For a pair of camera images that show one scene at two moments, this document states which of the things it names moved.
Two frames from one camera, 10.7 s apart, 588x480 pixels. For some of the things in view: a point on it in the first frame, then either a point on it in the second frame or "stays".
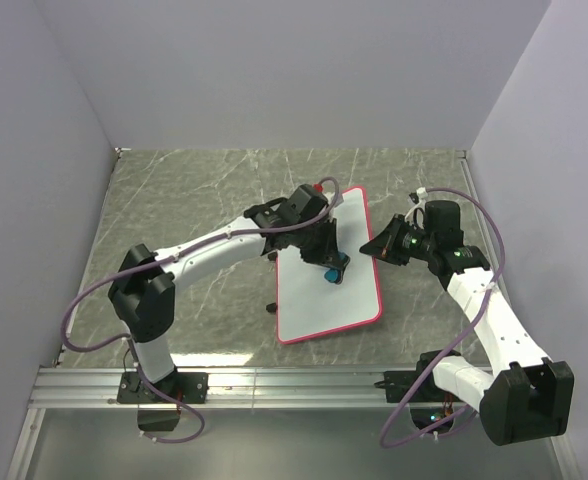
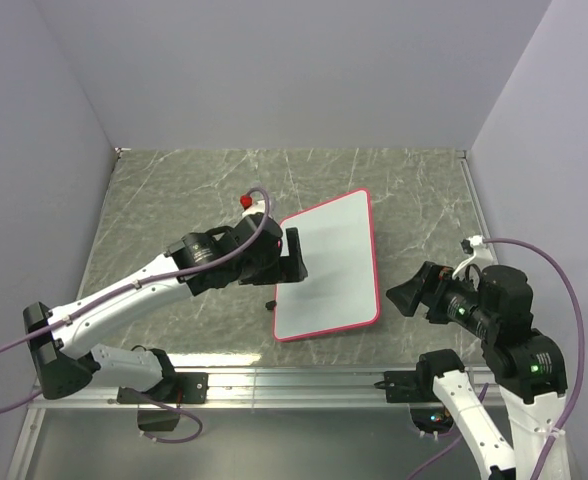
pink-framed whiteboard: [308, 306] stays
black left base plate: [182, 387] stays
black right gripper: [384, 246] to [436, 279]
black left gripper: [327, 254] to [287, 268]
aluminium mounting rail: [227, 388] stays
